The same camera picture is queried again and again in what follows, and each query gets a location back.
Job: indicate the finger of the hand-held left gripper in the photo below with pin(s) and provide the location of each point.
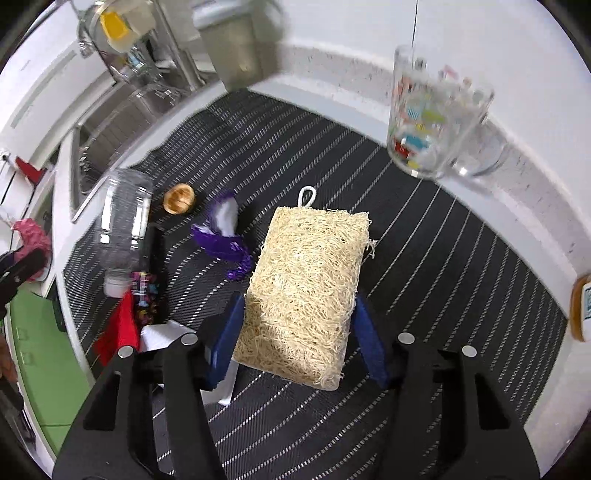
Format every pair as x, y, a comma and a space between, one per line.
18, 272

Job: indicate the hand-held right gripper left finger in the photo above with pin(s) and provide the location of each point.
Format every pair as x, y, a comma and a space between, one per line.
225, 337

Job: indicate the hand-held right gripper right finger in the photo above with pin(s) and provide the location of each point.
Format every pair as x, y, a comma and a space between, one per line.
369, 346

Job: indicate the pink trash bin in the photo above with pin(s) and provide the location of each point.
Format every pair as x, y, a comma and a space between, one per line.
30, 240

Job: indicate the white paper scrap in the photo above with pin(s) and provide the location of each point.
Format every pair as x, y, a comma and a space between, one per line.
161, 334

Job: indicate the beige loofah sponge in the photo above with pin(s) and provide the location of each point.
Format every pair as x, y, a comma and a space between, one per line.
300, 286

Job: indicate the black colourful printed wrapper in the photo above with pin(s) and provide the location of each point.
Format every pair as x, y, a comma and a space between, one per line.
147, 290

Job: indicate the purple and white wrapper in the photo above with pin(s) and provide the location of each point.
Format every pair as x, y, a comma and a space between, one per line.
221, 242

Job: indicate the red wrapper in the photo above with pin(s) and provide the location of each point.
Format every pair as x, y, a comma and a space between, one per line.
120, 332

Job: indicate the clear plastic bottle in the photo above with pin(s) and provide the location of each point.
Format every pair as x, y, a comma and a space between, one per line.
122, 217

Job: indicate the black striped mat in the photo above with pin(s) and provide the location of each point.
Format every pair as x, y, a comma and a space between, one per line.
415, 258

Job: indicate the green kitchen cabinet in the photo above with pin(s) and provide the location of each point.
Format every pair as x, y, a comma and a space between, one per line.
41, 369

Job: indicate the red container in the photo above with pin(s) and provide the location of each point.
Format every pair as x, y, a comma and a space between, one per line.
28, 169

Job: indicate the stainless steel sink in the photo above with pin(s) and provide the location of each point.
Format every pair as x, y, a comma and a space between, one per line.
106, 134

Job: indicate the white kitchen appliance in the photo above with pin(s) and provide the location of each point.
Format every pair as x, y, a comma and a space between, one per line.
46, 87

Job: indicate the orange jar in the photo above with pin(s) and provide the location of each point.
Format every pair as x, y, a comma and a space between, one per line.
582, 307

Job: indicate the printed glass mug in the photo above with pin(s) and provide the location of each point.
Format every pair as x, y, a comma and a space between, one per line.
425, 115

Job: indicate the tall chrome faucet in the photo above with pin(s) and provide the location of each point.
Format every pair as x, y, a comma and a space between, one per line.
90, 32

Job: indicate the yellow plastic holder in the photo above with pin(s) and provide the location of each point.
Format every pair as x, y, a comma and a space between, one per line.
115, 25

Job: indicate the short chrome faucet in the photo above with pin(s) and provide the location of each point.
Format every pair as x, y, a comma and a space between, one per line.
184, 50

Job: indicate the grey metal canister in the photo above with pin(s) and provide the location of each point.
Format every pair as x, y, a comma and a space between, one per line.
244, 50

